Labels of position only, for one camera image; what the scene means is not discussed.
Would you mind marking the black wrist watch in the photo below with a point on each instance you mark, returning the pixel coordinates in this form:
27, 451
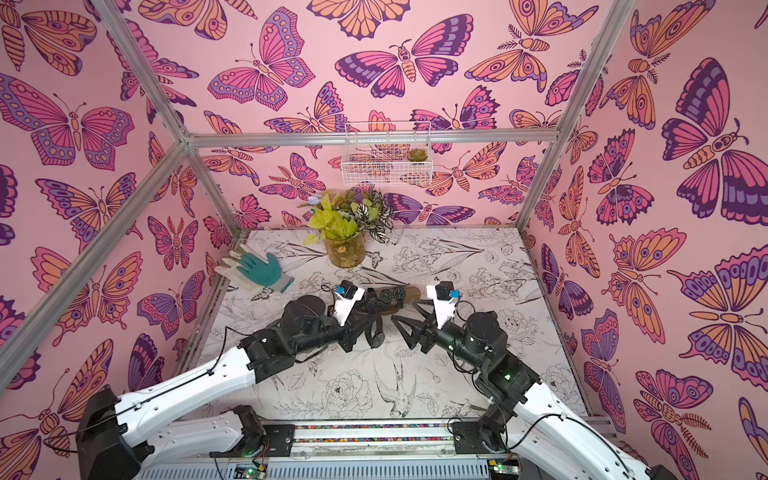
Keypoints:
386, 297
374, 334
372, 302
399, 294

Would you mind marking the small succulent in basket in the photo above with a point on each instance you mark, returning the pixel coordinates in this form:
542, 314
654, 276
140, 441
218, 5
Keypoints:
418, 155

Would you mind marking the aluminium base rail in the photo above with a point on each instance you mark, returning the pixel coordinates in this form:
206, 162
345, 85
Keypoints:
225, 436

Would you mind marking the white wire basket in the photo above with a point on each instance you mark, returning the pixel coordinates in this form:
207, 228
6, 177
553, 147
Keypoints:
385, 164

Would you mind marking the glass vase with plants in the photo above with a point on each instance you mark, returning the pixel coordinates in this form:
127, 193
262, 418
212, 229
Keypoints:
343, 222

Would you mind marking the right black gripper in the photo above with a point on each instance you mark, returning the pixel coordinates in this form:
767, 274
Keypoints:
433, 330

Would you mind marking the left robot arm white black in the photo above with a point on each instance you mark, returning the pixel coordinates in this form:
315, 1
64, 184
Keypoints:
113, 436

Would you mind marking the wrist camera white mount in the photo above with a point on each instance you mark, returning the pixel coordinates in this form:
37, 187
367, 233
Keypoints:
445, 298
346, 295

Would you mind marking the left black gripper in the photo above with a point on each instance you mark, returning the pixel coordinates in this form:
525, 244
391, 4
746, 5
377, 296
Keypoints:
350, 332

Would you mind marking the aluminium frame right post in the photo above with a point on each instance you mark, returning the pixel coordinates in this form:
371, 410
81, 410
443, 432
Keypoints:
601, 48

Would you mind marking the wooden watch stand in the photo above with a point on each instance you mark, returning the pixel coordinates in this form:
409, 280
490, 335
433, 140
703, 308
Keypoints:
413, 294

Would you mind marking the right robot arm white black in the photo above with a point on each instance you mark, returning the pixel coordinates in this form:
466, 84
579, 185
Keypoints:
525, 417

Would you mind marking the aluminium frame left post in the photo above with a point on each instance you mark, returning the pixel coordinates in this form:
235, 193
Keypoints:
42, 318

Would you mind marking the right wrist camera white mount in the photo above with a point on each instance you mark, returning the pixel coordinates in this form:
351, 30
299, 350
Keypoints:
445, 298

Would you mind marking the teal white garden glove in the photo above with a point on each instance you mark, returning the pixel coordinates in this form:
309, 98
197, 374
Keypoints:
250, 272

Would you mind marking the aluminium frame back bar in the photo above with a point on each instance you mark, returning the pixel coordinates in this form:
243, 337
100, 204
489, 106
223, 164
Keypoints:
340, 138

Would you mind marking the aluminium frame post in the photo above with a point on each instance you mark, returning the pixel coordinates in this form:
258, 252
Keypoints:
601, 48
42, 318

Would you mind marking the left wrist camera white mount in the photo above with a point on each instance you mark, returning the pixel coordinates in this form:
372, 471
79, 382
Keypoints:
346, 295

